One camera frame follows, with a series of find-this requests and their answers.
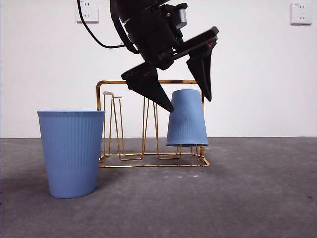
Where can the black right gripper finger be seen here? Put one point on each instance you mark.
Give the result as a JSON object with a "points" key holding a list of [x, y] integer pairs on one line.
{"points": [[151, 86], [203, 69]]}

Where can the blue ribbed plastic cup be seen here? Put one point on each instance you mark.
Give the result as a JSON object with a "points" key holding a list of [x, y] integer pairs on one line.
{"points": [[71, 153], [185, 129]]}

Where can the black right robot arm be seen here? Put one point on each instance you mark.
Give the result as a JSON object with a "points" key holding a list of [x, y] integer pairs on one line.
{"points": [[133, 7]]}

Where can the grey camera box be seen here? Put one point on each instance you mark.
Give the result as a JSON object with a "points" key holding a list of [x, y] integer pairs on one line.
{"points": [[182, 16]]}

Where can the white wall socket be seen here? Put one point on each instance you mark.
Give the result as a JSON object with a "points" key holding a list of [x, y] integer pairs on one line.
{"points": [[90, 12], [301, 13]]}

